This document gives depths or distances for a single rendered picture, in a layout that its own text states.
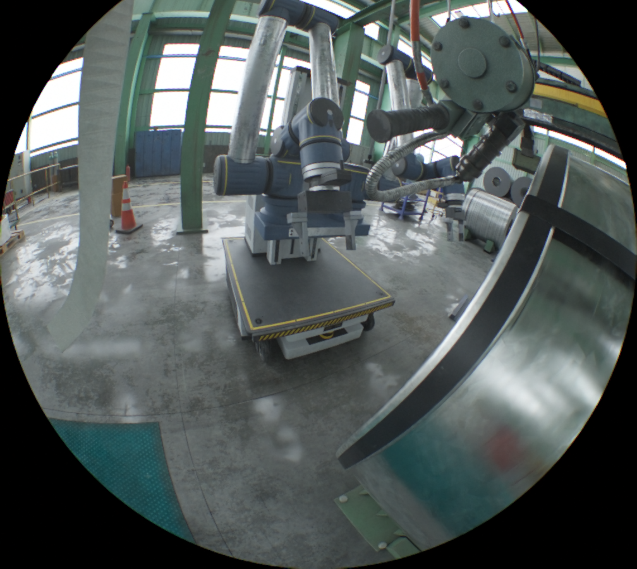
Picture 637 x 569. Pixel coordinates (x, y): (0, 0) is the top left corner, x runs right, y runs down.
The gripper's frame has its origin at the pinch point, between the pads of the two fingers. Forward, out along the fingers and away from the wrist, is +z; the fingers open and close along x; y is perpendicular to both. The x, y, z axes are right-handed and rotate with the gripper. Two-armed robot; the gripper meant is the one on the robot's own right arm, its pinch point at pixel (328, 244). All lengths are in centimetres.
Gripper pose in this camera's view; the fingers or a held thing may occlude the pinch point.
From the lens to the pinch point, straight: 55.1
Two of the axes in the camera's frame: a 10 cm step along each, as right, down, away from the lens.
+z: 0.8, 9.9, 0.8
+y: -4.7, -0.3, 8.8
